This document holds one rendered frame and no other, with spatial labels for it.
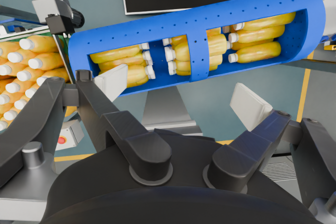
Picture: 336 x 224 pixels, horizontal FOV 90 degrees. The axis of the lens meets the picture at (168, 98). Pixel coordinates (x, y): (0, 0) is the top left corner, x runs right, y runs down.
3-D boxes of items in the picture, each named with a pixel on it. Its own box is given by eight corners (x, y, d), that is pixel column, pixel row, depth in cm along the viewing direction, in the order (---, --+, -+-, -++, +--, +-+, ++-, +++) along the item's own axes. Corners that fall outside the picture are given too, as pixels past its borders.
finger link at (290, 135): (282, 125, 12) (324, 132, 12) (252, 99, 17) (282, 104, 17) (274, 143, 12) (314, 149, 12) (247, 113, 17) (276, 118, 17)
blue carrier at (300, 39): (270, 54, 88) (319, 66, 62) (108, 88, 89) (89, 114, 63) (274, -8, 77) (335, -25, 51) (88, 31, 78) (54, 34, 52)
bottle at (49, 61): (66, 51, 85) (42, 53, 67) (71, 65, 87) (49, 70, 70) (52, 53, 85) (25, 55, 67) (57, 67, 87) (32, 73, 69)
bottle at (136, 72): (105, 91, 70) (149, 82, 70) (98, 78, 65) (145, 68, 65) (107, 80, 75) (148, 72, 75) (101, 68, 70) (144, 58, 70)
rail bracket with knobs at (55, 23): (78, 36, 84) (67, 35, 74) (64, 39, 84) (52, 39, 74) (71, 15, 81) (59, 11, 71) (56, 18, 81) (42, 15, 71)
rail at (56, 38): (85, 107, 90) (82, 109, 87) (83, 107, 90) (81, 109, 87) (55, 28, 78) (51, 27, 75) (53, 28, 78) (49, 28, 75)
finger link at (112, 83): (102, 112, 14) (94, 110, 14) (126, 88, 21) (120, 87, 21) (103, 78, 13) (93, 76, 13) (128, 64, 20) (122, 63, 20)
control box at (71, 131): (84, 135, 90) (75, 146, 80) (48, 143, 90) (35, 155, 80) (78, 119, 87) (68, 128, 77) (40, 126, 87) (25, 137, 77)
